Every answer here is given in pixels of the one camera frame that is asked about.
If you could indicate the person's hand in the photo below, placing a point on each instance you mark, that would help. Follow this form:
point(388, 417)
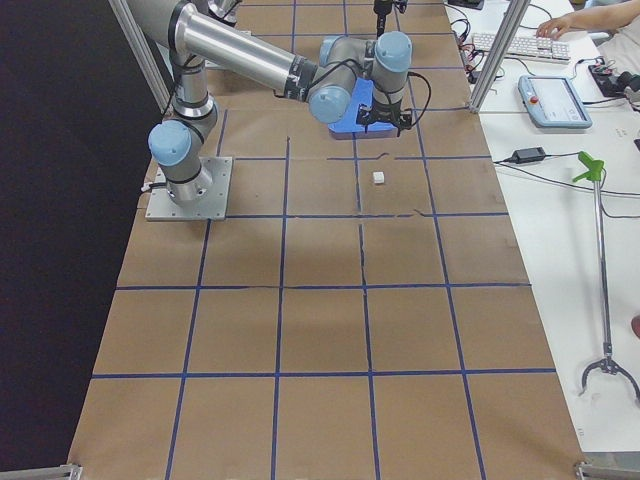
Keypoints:
point(554, 28)

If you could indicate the teach pendant tablet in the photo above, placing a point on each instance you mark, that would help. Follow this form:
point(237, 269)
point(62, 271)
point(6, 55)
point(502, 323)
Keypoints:
point(552, 102)

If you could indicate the black power adapter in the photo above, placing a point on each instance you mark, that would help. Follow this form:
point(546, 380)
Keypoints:
point(528, 155)

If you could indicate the white block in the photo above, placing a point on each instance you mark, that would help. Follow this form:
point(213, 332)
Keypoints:
point(378, 177)

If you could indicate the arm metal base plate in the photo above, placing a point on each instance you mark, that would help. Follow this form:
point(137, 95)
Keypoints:
point(205, 197)

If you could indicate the aluminium frame post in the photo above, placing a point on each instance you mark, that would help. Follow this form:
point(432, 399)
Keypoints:
point(505, 34)

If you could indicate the green grabber tool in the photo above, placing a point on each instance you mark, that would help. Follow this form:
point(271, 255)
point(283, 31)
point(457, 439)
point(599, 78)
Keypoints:
point(607, 364)

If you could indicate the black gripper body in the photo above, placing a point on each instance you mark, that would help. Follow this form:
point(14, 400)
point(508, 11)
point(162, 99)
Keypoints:
point(385, 113)
point(381, 19)

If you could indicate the white keyboard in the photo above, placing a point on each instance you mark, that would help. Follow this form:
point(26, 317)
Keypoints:
point(527, 48)

